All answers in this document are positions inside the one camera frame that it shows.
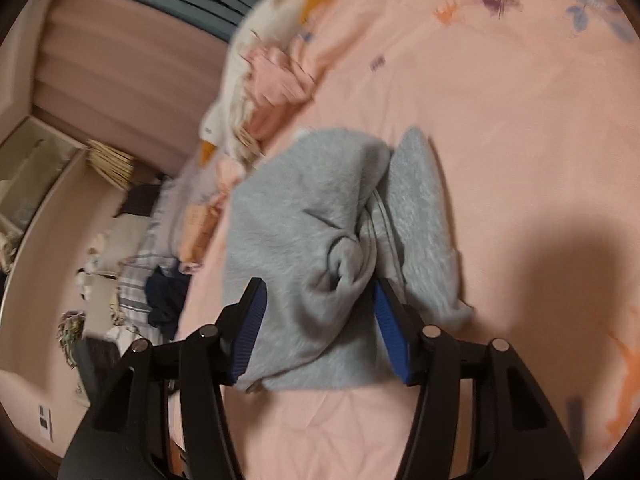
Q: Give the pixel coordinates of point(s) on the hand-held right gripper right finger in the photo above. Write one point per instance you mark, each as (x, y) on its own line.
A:
(392, 332)

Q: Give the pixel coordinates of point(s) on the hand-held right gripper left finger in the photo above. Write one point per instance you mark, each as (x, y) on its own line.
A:
(247, 332)

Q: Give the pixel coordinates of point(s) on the grey sweatshirt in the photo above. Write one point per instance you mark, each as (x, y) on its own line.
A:
(300, 220)

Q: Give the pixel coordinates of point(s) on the navy cloth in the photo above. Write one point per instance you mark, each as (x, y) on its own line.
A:
(165, 295)

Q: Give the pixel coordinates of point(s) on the orange printed folded garment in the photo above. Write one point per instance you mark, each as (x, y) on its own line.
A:
(197, 230)

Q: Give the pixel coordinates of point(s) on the plaid pillow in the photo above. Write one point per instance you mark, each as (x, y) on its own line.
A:
(132, 282)

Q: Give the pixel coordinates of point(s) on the beige pillow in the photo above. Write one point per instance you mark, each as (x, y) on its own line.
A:
(125, 240)

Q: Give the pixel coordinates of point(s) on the grey bed sheet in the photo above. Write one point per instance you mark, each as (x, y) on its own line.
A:
(175, 195)

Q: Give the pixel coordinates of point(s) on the small plush toys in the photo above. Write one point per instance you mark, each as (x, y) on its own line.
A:
(95, 270)

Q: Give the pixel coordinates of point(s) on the black cushion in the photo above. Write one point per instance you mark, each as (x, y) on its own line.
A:
(137, 200)

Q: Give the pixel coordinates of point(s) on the patterned cushion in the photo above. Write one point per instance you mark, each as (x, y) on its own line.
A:
(70, 332)

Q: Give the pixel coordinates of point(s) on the pink printed duvet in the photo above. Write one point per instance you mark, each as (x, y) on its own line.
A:
(500, 160)

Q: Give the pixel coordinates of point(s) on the peach folded garment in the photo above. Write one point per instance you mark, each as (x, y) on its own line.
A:
(265, 120)

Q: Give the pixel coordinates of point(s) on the straw fringe hanging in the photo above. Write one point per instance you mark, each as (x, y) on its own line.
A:
(112, 162)

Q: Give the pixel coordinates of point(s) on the white garment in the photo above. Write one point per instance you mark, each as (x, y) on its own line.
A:
(230, 95)

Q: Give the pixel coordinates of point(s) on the pink garment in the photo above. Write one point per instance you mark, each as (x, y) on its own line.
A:
(280, 75)

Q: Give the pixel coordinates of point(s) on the pink curtain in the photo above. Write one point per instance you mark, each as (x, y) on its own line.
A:
(125, 60)

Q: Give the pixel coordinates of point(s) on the blue curtain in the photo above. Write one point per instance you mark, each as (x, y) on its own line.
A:
(200, 2)

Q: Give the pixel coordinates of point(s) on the white wall socket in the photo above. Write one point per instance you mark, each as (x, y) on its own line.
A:
(45, 422)

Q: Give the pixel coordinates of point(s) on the beige wall shelf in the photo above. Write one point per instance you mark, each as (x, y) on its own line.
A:
(35, 175)

